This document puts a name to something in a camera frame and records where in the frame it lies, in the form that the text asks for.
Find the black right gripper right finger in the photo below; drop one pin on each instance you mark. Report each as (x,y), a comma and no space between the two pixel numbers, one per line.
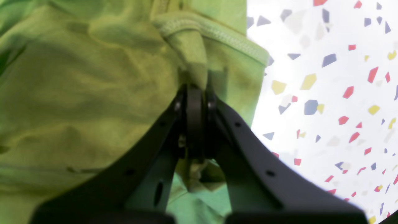
(261,188)

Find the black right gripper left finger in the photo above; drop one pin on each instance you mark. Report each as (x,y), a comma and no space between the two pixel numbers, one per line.
(134,189)

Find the green t-shirt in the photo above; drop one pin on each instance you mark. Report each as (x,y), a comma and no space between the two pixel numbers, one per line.
(83,80)

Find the terrazzo patterned tablecloth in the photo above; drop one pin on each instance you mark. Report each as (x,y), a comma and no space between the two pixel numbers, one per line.
(328,106)

